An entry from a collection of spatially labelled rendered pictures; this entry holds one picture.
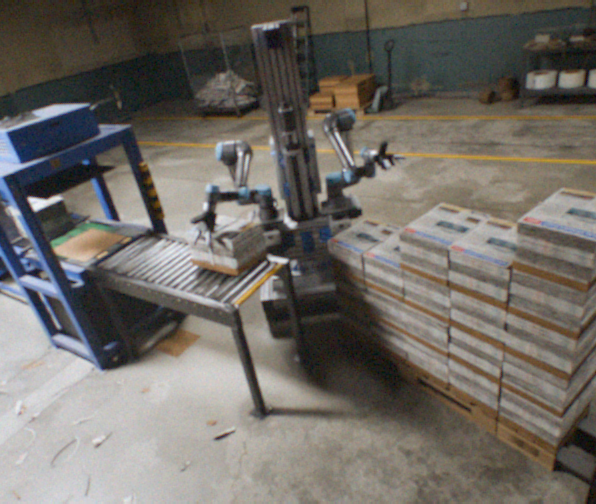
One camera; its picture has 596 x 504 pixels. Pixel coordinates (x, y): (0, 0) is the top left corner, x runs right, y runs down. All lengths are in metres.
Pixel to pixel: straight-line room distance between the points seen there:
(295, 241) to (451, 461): 1.73
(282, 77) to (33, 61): 9.00
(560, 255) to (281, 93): 2.00
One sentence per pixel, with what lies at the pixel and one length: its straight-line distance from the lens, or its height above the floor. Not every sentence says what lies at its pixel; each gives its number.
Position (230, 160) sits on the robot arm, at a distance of 3.00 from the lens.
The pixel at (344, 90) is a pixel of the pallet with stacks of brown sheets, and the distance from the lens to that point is 8.82.
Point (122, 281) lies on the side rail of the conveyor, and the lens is 3.10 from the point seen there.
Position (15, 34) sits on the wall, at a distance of 11.66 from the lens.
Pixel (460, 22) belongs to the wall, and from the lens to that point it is 9.02.
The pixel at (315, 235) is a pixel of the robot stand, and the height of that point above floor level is 0.64.
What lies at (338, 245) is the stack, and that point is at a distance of 2.77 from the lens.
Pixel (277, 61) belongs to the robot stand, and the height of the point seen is 1.81.
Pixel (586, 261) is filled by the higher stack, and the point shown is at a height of 1.20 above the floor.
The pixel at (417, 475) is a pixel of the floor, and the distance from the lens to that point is 2.63.
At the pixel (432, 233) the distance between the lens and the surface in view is 2.33.
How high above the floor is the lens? 2.20
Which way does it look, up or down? 30 degrees down
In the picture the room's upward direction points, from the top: 11 degrees counter-clockwise
